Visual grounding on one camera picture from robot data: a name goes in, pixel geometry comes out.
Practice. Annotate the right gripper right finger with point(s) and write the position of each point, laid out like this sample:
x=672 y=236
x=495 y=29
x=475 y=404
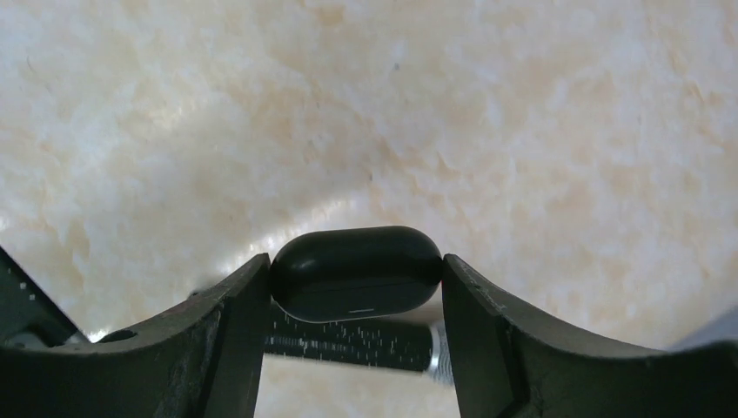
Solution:
x=512 y=359

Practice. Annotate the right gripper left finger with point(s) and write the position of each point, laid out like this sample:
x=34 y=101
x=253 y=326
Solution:
x=200 y=358

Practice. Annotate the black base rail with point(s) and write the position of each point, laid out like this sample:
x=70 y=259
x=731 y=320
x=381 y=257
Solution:
x=29 y=318

